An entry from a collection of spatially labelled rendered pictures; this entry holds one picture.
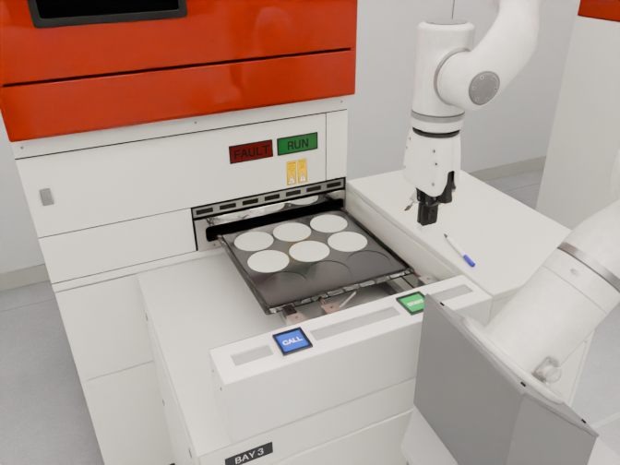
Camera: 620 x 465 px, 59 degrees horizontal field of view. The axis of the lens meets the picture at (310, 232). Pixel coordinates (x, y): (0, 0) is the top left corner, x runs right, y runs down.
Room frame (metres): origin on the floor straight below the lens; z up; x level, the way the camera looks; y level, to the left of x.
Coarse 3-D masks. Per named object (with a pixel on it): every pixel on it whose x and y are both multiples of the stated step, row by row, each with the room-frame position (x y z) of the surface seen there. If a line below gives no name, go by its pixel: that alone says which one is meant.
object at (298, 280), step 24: (312, 216) 1.36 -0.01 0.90; (312, 240) 1.22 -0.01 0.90; (288, 264) 1.11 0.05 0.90; (312, 264) 1.11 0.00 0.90; (336, 264) 1.11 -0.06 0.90; (360, 264) 1.11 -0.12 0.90; (384, 264) 1.10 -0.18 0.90; (264, 288) 1.01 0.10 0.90; (288, 288) 1.01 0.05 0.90; (312, 288) 1.01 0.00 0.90; (336, 288) 1.01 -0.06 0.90
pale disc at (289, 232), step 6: (276, 228) 1.29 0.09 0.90; (282, 228) 1.29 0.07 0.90; (288, 228) 1.29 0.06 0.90; (294, 228) 1.29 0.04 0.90; (300, 228) 1.29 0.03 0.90; (306, 228) 1.29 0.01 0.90; (276, 234) 1.25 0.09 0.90; (282, 234) 1.25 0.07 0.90; (288, 234) 1.25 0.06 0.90; (294, 234) 1.25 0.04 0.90; (300, 234) 1.25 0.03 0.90; (306, 234) 1.25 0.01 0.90; (282, 240) 1.23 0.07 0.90; (288, 240) 1.22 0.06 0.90; (294, 240) 1.22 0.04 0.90
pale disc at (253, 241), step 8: (248, 232) 1.27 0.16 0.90; (256, 232) 1.27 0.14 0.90; (264, 232) 1.26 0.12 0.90; (240, 240) 1.23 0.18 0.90; (248, 240) 1.23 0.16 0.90; (256, 240) 1.23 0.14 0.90; (264, 240) 1.22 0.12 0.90; (272, 240) 1.22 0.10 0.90; (240, 248) 1.19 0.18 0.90; (248, 248) 1.18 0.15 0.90; (256, 248) 1.18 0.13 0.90; (264, 248) 1.18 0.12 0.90
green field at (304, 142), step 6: (288, 138) 1.38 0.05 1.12; (294, 138) 1.39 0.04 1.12; (300, 138) 1.39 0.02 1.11; (306, 138) 1.40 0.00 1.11; (312, 138) 1.41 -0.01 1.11; (282, 144) 1.37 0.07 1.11; (288, 144) 1.38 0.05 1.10; (294, 144) 1.39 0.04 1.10; (300, 144) 1.39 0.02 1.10; (306, 144) 1.40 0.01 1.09; (312, 144) 1.41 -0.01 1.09; (282, 150) 1.37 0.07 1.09; (288, 150) 1.38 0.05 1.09; (294, 150) 1.39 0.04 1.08
